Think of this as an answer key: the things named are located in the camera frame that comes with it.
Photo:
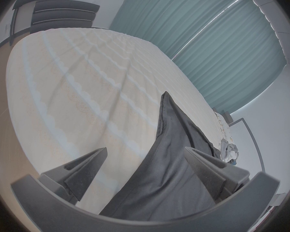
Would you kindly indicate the bed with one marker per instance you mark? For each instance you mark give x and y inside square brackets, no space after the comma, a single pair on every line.
[87,93]

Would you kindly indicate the blue-green curtain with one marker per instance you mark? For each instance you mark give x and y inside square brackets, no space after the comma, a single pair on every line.
[234,57]
[171,13]

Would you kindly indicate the white printed pillow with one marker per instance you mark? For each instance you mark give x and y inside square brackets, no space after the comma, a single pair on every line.
[221,124]

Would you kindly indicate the black chest of drawers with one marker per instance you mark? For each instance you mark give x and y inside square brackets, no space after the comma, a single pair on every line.
[62,13]

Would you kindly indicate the black T-shirt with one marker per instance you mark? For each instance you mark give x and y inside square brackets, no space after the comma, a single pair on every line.
[166,165]

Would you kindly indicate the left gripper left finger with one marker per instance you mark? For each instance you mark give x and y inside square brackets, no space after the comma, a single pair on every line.
[83,175]

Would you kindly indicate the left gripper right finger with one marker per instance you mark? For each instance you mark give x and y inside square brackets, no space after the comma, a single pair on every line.
[211,173]

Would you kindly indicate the pile of clothes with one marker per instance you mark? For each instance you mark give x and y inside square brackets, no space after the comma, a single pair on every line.
[228,151]

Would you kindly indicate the grey bedside table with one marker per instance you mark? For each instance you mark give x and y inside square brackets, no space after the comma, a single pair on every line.
[228,116]

